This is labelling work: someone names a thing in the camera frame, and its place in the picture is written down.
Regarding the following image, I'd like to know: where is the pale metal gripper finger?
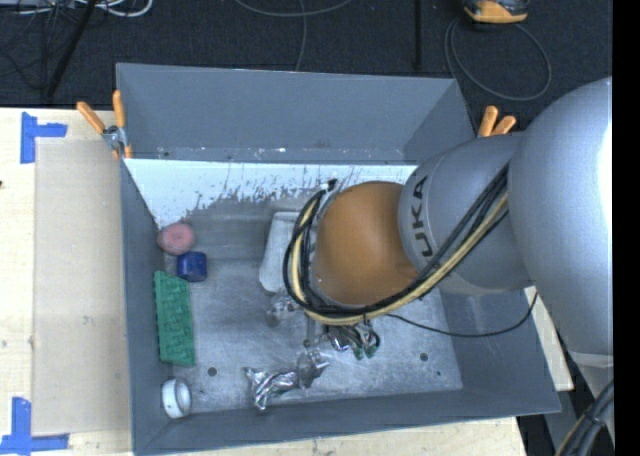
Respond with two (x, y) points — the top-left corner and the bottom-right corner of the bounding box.
(243, 351), (331, 381)
(253, 375), (316, 410)

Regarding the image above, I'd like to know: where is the clear glass thing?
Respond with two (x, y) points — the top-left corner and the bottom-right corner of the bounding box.
(265, 293), (301, 328)

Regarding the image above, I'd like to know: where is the grey metal bin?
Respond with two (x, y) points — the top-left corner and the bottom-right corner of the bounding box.
(115, 62), (562, 455)

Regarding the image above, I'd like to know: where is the white cup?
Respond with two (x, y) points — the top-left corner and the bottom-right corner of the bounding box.
(258, 211), (302, 295)

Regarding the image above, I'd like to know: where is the dark green flat block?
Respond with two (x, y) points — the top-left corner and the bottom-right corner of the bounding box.
(152, 270), (197, 368)

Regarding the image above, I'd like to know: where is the blue cylinder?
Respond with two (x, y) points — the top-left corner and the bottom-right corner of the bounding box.
(176, 251), (209, 283)

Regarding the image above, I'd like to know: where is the pink round sponge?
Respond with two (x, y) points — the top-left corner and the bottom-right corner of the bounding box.
(156, 222), (196, 256)

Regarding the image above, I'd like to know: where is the pale wood flat board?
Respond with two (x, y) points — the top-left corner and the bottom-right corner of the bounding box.
(30, 136), (135, 438)

